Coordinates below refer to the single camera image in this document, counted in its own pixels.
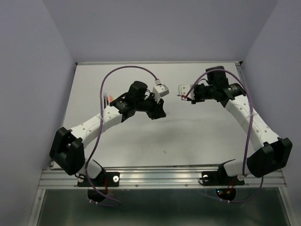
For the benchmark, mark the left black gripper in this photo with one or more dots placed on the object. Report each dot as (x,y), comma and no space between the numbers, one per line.
(157,111)

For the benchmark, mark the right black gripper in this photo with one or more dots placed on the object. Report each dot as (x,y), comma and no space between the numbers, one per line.
(196,100)

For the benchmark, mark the green pen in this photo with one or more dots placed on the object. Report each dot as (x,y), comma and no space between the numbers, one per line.
(104,100)

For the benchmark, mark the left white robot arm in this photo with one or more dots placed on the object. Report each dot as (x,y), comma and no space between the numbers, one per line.
(68,147)

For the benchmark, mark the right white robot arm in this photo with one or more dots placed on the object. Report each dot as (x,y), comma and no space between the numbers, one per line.
(265,151)

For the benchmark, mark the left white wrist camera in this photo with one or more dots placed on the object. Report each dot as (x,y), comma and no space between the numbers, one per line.
(160,91)

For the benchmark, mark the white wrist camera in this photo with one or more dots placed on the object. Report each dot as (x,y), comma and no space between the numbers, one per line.
(186,93)
(160,91)

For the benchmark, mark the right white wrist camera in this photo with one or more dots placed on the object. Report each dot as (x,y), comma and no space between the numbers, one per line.
(186,93)

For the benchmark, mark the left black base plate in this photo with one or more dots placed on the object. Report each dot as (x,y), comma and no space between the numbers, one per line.
(104,179)

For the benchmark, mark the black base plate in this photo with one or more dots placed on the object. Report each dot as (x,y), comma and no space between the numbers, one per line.
(215,178)
(104,179)

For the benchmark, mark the aluminium mounting rail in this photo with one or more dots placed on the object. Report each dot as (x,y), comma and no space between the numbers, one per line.
(134,178)

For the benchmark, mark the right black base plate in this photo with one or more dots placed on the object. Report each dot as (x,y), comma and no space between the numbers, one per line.
(215,178)

